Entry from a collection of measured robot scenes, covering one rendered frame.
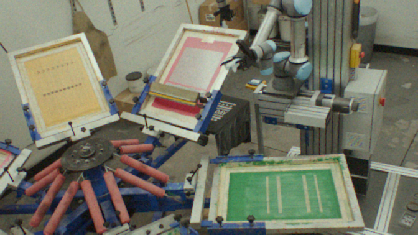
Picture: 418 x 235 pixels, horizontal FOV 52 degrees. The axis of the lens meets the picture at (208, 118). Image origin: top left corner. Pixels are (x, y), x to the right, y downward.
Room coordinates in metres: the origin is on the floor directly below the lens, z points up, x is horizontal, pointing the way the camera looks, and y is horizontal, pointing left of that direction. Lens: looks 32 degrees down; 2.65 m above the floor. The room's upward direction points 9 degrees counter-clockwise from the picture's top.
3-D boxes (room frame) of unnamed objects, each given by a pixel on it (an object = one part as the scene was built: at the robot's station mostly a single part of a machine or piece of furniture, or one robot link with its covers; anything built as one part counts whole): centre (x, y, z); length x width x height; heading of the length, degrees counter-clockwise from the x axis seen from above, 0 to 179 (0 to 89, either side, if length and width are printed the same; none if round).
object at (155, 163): (2.45, 0.30, 0.89); 1.24 x 0.06 x 0.06; 140
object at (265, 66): (2.23, -0.37, 1.56); 0.11 x 0.08 x 0.11; 33
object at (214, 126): (2.82, -0.02, 0.95); 0.48 x 0.44 x 0.01; 140
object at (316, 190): (1.81, -0.19, 1.05); 1.08 x 0.61 x 0.23; 80
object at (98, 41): (4.45, 1.16, 1.06); 0.53 x 0.07 x 1.05; 140
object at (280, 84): (2.48, -0.53, 1.31); 0.15 x 0.15 x 0.10
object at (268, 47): (2.22, -0.38, 1.65); 0.11 x 0.08 x 0.09; 123
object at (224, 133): (2.70, -0.15, 0.79); 0.46 x 0.09 x 0.33; 140
